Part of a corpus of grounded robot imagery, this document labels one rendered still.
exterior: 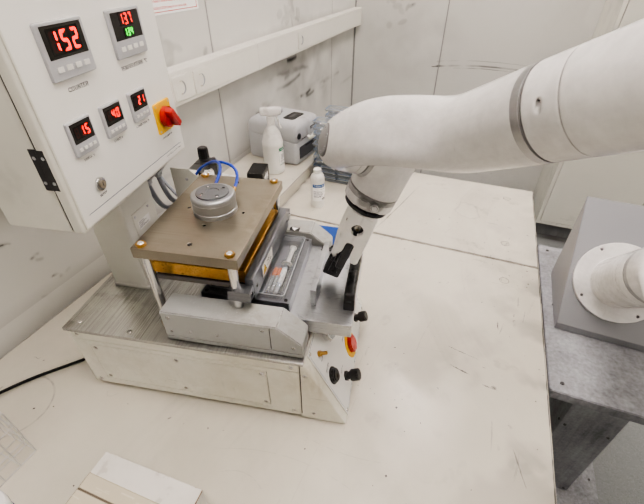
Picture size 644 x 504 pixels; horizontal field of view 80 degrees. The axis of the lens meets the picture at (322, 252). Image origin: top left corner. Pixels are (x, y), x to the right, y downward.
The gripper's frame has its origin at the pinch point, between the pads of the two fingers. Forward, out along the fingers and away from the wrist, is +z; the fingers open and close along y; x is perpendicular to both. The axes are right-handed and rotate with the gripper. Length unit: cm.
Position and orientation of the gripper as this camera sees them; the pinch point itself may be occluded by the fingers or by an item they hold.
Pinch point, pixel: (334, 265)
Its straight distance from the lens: 73.9
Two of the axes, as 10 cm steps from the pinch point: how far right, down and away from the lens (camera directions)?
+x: -9.3, -3.7, -0.8
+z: -3.4, 7.1, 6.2
